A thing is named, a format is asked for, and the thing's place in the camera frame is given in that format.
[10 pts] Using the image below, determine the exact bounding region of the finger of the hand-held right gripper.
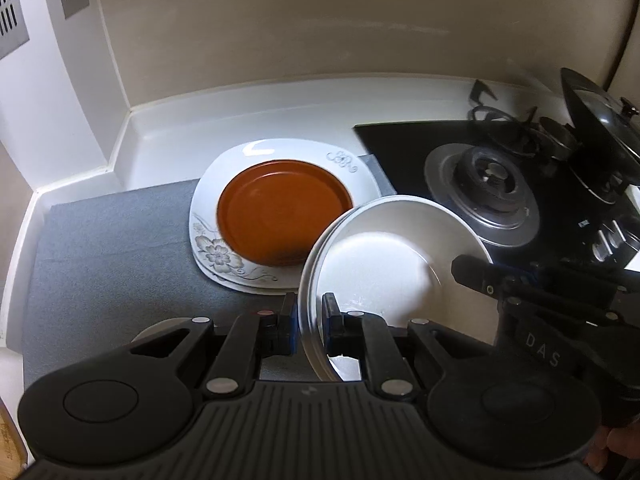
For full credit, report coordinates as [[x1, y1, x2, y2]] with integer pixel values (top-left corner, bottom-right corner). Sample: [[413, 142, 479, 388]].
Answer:
[[451, 254, 540, 311]]

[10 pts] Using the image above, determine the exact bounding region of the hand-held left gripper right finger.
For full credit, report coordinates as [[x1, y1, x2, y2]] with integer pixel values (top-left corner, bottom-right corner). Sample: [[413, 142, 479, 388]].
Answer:
[[321, 292, 482, 397]]

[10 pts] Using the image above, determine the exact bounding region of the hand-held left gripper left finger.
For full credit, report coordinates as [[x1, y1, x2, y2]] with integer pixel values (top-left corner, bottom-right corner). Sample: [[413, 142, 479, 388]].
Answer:
[[127, 292, 302, 397]]

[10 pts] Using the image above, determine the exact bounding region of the white square floral plate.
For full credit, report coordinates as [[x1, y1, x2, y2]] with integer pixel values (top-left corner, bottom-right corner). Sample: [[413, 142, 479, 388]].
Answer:
[[190, 245, 302, 296], [189, 137, 384, 288]]

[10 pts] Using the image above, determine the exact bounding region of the brown round plate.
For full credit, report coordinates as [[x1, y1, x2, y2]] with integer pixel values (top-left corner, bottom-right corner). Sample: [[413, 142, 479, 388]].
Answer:
[[216, 160, 355, 267]]

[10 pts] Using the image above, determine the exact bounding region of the person's right hand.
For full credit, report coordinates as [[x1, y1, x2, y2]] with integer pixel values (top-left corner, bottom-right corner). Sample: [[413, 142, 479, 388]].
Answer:
[[594, 426, 640, 480]]

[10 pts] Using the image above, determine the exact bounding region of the large stove burner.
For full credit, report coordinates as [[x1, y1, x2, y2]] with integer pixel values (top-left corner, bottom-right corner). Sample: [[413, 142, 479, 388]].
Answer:
[[424, 142, 541, 249]]

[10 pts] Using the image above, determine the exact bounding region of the stove knob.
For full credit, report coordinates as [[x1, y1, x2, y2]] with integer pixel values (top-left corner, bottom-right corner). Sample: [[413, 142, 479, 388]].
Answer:
[[612, 220, 640, 252], [591, 232, 619, 262]]

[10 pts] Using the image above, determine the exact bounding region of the black glass gas stove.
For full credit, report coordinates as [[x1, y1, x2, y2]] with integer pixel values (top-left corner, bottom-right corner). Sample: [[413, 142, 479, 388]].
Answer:
[[353, 119, 640, 281]]

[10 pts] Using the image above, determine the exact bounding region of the small stove burner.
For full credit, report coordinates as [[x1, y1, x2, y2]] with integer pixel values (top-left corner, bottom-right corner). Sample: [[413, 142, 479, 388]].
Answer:
[[536, 116, 584, 160]]

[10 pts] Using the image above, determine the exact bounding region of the black pan support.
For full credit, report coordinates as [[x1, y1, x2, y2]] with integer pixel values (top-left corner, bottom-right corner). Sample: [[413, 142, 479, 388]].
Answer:
[[467, 80, 540, 157]]

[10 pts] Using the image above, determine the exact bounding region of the black-rimmed pot lid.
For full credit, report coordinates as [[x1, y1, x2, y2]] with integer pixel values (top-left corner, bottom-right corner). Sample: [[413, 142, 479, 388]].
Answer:
[[560, 66, 640, 206]]

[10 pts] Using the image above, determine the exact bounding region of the grey mat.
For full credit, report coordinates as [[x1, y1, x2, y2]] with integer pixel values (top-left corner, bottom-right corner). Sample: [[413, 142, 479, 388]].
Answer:
[[20, 152, 397, 382]]

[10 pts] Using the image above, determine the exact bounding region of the wooden cutting board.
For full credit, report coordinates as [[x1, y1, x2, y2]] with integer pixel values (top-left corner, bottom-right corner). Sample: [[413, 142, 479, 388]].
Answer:
[[0, 402, 25, 480]]

